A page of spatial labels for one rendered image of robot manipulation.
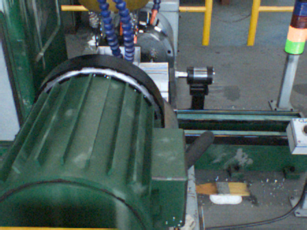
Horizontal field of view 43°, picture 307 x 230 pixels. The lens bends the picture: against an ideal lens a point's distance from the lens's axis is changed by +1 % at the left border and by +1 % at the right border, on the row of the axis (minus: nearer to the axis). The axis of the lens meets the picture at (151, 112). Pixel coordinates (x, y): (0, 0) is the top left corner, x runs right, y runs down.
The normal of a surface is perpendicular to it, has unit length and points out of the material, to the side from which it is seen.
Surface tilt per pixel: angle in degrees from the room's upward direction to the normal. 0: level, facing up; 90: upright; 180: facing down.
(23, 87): 90
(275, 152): 90
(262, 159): 90
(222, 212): 0
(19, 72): 90
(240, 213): 0
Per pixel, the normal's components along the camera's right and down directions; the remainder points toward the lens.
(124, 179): 0.65, -0.63
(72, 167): 0.08, -0.84
